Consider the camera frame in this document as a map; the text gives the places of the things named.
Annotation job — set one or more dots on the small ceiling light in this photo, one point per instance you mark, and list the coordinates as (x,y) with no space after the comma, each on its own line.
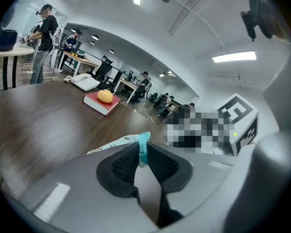
(167,73)

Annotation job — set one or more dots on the black pot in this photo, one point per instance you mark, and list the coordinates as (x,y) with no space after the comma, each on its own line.
(6,40)

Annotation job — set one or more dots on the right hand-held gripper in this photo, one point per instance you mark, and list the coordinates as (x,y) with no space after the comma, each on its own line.
(240,110)

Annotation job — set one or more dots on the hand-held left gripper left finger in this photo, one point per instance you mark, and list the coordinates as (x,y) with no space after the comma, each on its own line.
(82,190)

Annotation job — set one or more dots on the round light table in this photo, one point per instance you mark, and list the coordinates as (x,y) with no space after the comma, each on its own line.
(14,51)

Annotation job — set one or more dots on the white desk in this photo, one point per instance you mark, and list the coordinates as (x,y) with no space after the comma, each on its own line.
(128,82)

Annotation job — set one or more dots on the black office chair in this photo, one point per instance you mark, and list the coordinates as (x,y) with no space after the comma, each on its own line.
(104,69)

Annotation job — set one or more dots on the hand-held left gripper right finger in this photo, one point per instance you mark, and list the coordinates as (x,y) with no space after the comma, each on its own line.
(198,178)

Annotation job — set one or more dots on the light wooden desk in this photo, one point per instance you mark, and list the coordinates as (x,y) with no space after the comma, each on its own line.
(87,62)

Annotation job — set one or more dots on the black head-worn camera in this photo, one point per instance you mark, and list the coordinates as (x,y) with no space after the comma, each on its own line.
(259,13)

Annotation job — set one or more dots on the white desk telephone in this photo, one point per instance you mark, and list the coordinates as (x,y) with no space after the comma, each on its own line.
(86,82)

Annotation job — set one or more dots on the light blue pencil pouch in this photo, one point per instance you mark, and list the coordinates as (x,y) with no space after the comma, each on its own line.
(144,149)

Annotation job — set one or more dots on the red hardcover book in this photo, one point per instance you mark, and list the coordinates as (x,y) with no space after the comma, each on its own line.
(91,98)

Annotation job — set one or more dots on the orange toy fruit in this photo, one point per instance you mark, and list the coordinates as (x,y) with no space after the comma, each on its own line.
(105,96)

